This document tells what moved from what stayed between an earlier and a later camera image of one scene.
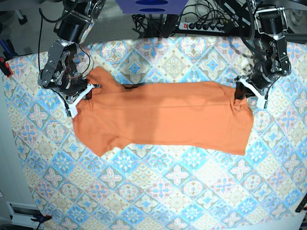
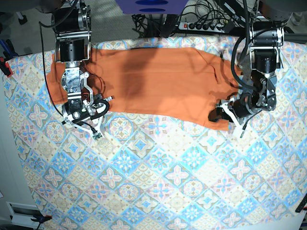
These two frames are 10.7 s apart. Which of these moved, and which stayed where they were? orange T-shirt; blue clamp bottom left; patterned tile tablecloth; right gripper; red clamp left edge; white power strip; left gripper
Moved: orange T-shirt; right gripper; left gripper
Stayed: red clamp left edge; blue clamp bottom left; patterned tile tablecloth; white power strip
